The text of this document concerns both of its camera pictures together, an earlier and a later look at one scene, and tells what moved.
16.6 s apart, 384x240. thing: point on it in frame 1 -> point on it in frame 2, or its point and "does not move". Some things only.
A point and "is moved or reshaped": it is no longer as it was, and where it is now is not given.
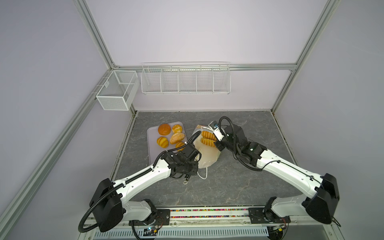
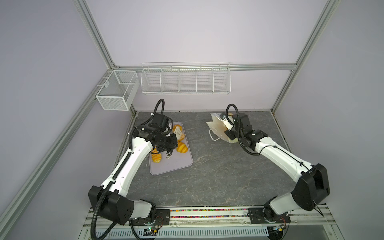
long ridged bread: x=209 y=142 is moved or reshaped
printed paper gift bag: x=209 y=154 is moved or reshaped
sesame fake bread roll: x=176 y=138 does not move
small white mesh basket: x=118 y=92 does not move
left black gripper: x=194 y=171 -> x=173 y=145
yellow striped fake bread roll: x=162 y=142 is moved or reshaped
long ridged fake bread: x=205 y=134 is moved or reshaped
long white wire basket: x=186 y=78 does not move
